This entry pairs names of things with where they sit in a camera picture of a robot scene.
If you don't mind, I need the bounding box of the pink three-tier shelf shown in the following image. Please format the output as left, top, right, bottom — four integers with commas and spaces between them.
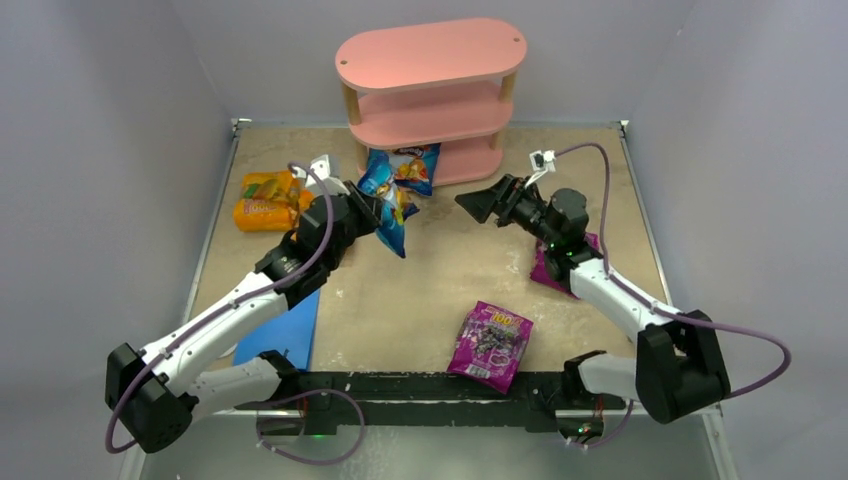
334, 17, 528, 186

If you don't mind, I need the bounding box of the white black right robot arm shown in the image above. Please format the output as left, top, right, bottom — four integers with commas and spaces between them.
455, 174, 731, 424

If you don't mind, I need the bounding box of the orange candy bag far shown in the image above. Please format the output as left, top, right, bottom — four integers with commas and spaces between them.
232, 171, 315, 232

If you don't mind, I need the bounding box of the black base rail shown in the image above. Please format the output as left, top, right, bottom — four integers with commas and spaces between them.
291, 370, 627, 435

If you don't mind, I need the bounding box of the purple candy bag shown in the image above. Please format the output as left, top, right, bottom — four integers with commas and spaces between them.
447, 301, 534, 394
529, 231, 601, 298

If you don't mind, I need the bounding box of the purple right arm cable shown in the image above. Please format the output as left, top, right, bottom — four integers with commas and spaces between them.
553, 142, 793, 452

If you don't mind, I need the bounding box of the blue candy bag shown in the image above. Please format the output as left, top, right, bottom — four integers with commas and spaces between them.
367, 143, 441, 197
358, 160, 419, 258

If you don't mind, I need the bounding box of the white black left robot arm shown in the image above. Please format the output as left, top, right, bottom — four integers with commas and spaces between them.
105, 183, 384, 453

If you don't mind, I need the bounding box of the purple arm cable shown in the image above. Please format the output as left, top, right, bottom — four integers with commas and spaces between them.
553, 142, 793, 452
104, 160, 336, 455

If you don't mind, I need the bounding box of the blue foam pad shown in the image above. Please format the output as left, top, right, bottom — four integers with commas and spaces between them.
232, 291, 320, 371

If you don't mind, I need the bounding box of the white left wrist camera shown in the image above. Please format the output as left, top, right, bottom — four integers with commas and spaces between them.
289, 154, 349, 196

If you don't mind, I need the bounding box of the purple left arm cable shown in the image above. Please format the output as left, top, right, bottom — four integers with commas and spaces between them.
104, 160, 336, 455

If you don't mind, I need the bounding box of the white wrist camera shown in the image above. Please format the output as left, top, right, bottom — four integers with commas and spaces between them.
526, 150, 558, 186
289, 154, 349, 196

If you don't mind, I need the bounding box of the purple candy bag front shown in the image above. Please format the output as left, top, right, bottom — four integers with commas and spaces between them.
447, 301, 534, 394

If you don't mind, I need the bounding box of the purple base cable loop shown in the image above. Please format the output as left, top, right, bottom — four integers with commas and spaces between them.
254, 387, 368, 467

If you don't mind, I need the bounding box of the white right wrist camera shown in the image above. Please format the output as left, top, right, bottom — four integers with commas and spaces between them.
526, 150, 558, 186

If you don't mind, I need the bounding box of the purple candy bag right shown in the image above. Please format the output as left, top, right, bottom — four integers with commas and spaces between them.
529, 231, 601, 298

